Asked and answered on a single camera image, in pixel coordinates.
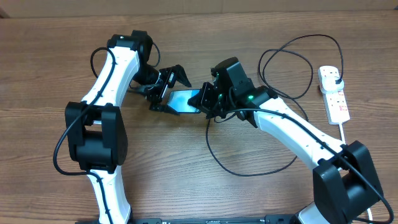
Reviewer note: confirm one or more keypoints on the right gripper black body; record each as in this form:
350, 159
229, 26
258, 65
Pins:
215, 100

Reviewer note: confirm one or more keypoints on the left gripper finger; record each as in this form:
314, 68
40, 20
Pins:
163, 108
180, 76

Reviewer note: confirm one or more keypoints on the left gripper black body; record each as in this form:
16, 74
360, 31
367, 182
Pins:
158, 91

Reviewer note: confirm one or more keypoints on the Samsung Galaxy smartphone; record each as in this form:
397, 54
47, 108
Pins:
178, 100

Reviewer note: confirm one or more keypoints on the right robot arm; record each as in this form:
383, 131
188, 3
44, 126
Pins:
345, 181

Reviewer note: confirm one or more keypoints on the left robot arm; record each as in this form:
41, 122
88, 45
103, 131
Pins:
95, 131

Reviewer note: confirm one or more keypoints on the white charger plug adapter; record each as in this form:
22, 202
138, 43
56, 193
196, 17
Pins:
331, 85

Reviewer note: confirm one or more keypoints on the white power strip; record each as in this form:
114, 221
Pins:
335, 103

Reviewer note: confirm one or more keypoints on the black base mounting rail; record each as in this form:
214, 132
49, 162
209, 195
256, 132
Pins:
268, 219

